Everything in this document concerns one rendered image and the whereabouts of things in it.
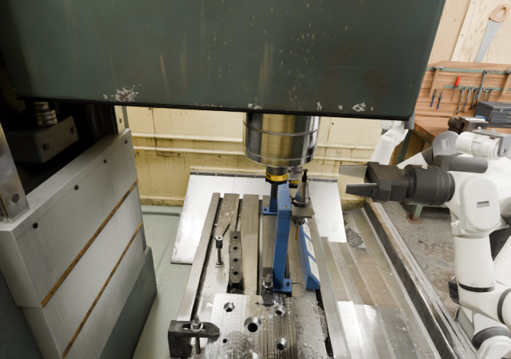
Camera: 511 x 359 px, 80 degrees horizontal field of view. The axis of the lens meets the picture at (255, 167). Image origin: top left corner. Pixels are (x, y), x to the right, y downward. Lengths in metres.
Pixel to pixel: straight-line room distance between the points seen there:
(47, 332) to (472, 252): 0.87
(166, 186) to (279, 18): 1.60
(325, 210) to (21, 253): 1.44
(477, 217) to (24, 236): 0.83
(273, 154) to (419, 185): 0.31
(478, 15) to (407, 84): 3.20
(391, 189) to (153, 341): 1.04
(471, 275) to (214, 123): 1.34
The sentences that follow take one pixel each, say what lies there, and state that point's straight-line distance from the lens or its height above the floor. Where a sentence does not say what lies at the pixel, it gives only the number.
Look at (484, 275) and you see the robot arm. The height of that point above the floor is 1.27.
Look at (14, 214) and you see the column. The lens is 0.63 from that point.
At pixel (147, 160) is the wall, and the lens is 1.91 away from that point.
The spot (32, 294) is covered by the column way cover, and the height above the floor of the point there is 1.27.
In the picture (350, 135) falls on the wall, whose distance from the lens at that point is 1.79.
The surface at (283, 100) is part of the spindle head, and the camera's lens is 0.49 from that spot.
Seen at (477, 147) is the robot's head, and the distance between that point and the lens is 1.10.
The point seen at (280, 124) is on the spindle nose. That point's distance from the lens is 0.55.
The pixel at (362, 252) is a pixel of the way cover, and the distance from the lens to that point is 1.65.
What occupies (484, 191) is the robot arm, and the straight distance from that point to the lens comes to 0.75.
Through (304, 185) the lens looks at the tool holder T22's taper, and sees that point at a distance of 0.92.
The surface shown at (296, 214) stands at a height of 1.22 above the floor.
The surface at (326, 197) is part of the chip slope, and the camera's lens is 1.81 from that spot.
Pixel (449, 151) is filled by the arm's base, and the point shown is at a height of 1.33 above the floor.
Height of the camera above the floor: 1.73
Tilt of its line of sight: 27 degrees down
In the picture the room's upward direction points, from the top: 3 degrees clockwise
